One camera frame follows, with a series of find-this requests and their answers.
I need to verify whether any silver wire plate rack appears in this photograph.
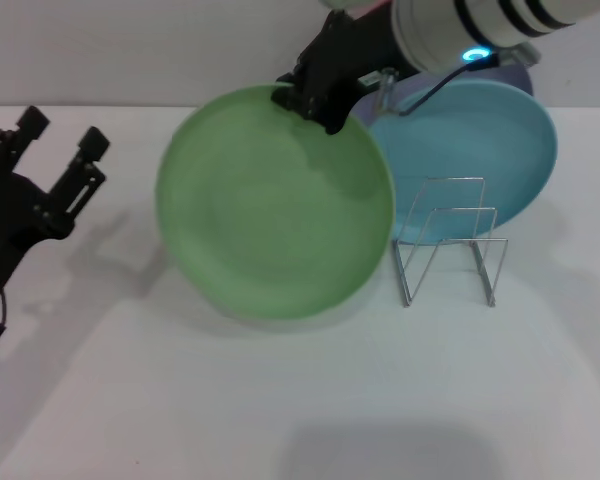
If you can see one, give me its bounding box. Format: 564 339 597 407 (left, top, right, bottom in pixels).
390 175 510 308

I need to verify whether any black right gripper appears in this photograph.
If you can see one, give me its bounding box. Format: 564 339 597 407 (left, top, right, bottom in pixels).
272 4 416 134

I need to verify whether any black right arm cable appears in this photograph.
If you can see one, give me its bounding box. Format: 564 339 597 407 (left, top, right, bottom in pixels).
377 42 541 119

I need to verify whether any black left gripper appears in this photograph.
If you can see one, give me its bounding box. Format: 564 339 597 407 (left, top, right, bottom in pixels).
0 105 111 321

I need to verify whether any purple round plate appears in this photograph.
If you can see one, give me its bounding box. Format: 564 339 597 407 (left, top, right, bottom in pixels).
354 62 536 126

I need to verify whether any teal blue round plate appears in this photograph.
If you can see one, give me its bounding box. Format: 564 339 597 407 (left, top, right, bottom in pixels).
367 79 560 241

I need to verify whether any green round plate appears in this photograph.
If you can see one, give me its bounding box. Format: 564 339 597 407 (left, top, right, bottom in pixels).
154 83 395 321

